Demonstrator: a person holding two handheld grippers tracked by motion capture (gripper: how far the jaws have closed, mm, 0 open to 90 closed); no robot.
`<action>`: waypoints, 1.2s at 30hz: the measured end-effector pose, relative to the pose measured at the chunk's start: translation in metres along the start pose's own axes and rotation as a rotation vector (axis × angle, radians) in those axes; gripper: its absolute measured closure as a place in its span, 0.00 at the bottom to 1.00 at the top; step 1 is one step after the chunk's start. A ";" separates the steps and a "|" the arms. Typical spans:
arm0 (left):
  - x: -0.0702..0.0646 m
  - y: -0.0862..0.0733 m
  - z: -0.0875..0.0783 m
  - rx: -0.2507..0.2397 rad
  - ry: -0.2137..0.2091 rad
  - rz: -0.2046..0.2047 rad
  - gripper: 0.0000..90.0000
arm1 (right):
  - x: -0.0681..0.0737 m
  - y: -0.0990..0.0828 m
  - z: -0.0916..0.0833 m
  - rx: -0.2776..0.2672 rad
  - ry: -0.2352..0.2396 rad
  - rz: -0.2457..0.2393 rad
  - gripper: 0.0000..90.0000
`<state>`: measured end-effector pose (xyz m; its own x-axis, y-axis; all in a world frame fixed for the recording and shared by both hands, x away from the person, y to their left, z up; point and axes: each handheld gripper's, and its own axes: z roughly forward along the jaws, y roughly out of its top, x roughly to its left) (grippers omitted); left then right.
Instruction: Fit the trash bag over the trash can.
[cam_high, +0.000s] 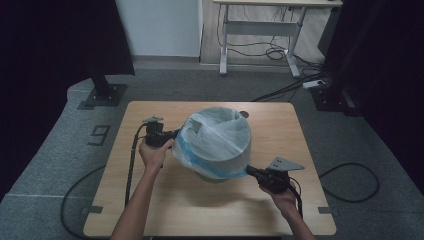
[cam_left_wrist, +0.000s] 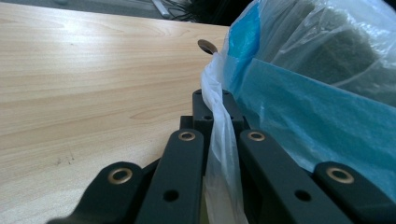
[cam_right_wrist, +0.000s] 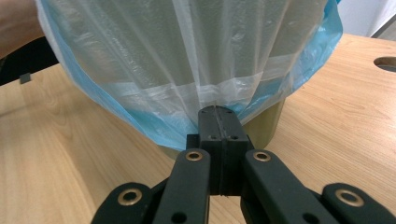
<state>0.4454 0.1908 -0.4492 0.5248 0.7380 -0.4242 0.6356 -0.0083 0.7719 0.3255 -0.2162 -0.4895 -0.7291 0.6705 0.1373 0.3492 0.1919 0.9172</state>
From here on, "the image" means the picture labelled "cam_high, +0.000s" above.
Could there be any white desk with metal legs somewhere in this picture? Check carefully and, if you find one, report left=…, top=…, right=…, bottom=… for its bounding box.
left=212, top=0, right=344, bottom=79

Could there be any green plastic bucket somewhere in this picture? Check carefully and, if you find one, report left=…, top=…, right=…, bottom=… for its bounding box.
left=181, top=106, right=253, bottom=184

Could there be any white power strip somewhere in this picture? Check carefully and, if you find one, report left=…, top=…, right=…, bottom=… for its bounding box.
left=302, top=79, right=326, bottom=90

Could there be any white plastic bag blue edge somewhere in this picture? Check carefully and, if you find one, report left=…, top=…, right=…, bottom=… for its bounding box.
left=171, top=106, right=253, bottom=181

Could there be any dark curtain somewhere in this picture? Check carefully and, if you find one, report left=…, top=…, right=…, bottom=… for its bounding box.
left=318, top=0, right=424, bottom=196
left=0, top=0, right=136, bottom=201

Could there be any black stand base left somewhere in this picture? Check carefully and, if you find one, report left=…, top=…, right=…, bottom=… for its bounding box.
left=77, top=66, right=129, bottom=111

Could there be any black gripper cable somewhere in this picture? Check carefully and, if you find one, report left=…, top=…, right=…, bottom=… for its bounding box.
left=124, top=122, right=150, bottom=207
left=286, top=181, right=304, bottom=220

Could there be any person's right hand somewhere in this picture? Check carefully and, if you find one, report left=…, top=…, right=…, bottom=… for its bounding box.
left=259, top=186, right=298, bottom=216

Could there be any black stand with base plate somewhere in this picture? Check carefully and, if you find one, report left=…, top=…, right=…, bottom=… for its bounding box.
left=309, top=0, right=388, bottom=118

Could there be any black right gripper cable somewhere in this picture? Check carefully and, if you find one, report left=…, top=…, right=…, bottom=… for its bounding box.
left=286, top=181, right=304, bottom=220

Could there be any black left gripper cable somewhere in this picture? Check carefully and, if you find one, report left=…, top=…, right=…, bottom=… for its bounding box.
left=124, top=122, right=150, bottom=207

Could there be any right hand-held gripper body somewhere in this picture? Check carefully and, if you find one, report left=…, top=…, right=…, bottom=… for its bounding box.
left=257, top=156, right=305, bottom=195

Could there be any person's left hand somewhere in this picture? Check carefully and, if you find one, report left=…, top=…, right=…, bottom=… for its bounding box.
left=138, top=137, right=176, bottom=175

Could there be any black floor cable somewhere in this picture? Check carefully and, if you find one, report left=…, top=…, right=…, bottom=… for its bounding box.
left=60, top=164, right=108, bottom=240
left=318, top=162, right=381, bottom=204

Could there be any tangle of black desk cables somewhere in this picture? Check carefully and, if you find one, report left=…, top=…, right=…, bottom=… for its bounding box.
left=216, top=4, right=332, bottom=103

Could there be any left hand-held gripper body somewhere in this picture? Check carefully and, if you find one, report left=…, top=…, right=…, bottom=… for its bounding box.
left=142, top=115, right=171, bottom=149

